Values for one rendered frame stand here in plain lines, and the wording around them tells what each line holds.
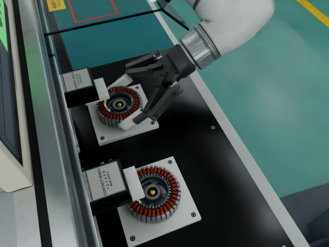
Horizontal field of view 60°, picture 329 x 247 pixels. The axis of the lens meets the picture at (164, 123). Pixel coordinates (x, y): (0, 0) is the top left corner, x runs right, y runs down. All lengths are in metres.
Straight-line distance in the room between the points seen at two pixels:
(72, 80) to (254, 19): 0.40
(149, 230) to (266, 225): 0.23
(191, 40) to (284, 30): 1.88
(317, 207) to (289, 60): 1.06
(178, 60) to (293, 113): 1.32
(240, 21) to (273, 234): 0.43
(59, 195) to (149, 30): 0.82
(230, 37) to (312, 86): 1.49
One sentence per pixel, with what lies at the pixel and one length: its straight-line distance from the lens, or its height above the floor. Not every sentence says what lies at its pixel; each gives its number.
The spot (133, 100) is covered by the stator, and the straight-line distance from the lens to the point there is 0.70.
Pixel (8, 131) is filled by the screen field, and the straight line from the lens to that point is 0.26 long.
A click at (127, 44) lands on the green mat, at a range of 0.97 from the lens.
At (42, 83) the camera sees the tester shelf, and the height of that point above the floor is 1.12.
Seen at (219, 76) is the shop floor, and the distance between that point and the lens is 1.96.
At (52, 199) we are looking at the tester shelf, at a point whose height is 1.11.
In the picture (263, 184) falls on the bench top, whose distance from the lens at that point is 0.69.
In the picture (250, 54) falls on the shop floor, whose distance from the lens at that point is 2.18.
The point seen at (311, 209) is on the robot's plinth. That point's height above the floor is 0.02.
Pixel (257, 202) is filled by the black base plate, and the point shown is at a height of 0.77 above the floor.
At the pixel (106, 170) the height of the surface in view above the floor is 0.92.
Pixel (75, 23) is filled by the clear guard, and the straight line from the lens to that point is 0.51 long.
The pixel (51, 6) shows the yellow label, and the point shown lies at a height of 1.07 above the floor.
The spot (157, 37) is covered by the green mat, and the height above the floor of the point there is 0.75.
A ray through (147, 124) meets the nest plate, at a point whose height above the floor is 0.78.
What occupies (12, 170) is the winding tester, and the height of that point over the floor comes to 1.15.
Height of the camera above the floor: 1.34
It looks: 54 degrees down
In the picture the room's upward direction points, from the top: straight up
